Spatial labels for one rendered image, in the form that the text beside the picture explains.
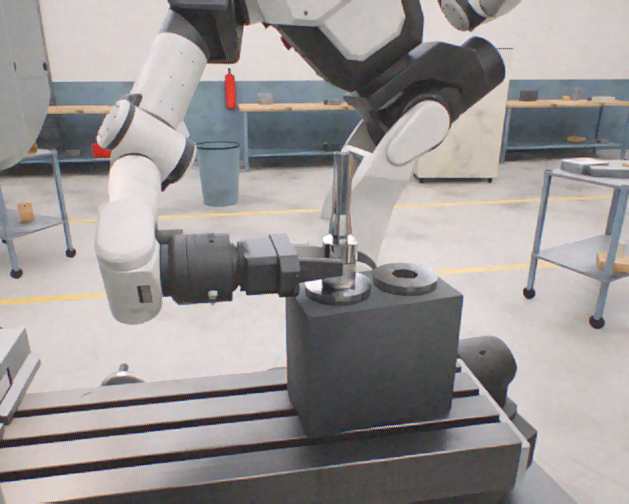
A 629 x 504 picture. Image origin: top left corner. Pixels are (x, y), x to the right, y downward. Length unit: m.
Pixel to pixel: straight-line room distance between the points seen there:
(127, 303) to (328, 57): 0.54
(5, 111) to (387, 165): 0.67
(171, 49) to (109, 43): 7.37
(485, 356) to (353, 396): 0.68
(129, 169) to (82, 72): 7.59
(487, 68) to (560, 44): 8.70
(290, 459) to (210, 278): 0.26
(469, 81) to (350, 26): 0.28
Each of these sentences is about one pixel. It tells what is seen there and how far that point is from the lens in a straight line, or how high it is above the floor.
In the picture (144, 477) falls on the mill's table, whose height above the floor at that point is 0.94.
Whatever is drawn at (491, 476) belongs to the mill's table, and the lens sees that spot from 0.79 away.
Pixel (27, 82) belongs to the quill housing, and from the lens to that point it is 0.62.
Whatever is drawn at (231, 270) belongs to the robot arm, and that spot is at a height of 1.19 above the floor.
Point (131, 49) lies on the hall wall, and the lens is 8.21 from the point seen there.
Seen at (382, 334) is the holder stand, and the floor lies 1.09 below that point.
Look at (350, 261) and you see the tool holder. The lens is 0.65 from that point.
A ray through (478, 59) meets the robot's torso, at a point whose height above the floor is 1.43.
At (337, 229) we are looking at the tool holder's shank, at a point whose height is 1.22.
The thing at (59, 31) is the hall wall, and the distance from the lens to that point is 8.41.
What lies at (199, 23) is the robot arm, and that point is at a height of 1.48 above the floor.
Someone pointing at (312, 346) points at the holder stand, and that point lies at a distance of 0.64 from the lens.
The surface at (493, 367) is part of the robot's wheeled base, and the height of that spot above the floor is 0.72.
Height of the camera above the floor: 1.42
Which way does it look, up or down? 20 degrees down
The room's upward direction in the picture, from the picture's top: straight up
